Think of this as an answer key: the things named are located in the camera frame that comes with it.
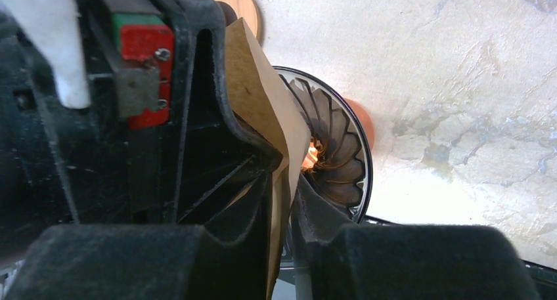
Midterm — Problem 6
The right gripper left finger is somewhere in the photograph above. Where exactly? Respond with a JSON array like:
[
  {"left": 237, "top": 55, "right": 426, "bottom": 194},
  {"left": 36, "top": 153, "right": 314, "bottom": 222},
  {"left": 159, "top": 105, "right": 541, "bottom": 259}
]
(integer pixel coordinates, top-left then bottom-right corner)
[{"left": 6, "top": 173, "right": 272, "bottom": 299}]

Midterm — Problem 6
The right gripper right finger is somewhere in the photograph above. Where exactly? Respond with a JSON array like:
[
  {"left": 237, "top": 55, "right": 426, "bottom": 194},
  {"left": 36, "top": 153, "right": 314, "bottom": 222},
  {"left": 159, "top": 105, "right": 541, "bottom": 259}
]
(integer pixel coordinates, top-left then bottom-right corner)
[{"left": 291, "top": 177, "right": 539, "bottom": 299}]

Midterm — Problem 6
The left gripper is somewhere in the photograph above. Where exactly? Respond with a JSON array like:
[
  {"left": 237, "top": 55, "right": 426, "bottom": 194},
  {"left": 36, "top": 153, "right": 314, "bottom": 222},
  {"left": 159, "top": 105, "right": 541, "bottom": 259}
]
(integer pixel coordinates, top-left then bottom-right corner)
[{"left": 1, "top": 0, "right": 280, "bottom": 246}]

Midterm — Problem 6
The smoky grey glass dripper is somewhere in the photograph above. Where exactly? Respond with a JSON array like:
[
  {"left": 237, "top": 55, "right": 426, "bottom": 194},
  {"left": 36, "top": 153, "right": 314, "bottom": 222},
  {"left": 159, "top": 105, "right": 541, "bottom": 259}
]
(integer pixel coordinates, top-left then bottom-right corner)
[{"left": 275, "top": 66, "right": 373, "bottom": 223}]

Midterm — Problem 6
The orange glass carafe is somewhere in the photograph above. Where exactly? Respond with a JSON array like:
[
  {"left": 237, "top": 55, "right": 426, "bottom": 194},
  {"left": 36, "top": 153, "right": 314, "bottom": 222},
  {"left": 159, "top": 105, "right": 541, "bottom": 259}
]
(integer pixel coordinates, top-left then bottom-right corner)
[{"left": 345, "top": 98, "right": 375, "bottom": 150}]

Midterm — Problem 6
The light bamboo dripper stand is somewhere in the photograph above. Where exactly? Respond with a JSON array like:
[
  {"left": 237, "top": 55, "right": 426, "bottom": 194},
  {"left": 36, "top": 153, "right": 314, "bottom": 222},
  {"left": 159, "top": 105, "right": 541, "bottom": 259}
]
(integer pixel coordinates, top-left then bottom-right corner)
[{"left": 214, "top": 0, "right": 263, "bottom": 41}]

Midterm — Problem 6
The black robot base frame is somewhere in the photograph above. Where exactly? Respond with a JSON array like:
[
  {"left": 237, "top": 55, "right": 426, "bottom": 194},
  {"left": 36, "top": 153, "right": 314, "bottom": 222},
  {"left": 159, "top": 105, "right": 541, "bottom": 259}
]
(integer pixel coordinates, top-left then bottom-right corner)
[{"left": 278, "top": 215, "right": 557, "bottom": 300}]

